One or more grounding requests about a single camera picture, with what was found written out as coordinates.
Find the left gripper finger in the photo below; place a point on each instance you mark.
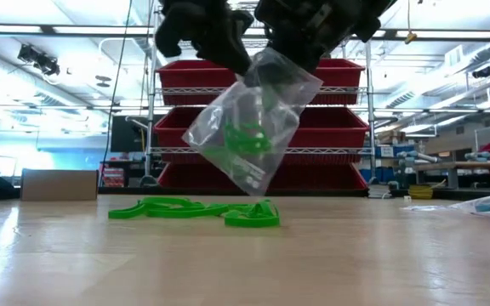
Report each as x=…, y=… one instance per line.
x=241, y=21
x=215, y=42

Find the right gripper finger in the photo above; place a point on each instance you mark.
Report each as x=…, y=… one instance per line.
x=304, y=53
x=368, y=30

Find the pale blue robot arm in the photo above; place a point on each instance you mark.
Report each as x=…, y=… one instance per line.
x=487, y=156
x=419, y=157

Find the black overhead device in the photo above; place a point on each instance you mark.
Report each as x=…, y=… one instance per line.
x=482, y=72

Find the black monitor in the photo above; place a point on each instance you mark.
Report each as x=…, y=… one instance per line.
x=128, y=134

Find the blue storage bins stack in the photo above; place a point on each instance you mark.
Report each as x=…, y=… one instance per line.
x=387, y=174

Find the black ceiling-mounted device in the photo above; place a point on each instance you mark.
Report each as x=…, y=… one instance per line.
x=41, y=61

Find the red and white boxes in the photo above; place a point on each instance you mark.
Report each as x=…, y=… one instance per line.
x=113, y=178

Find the wooden top workbench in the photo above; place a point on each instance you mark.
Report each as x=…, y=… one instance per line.
x=474, y=166

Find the small cardboard box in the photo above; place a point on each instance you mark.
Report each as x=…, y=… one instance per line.
x=58, y=185

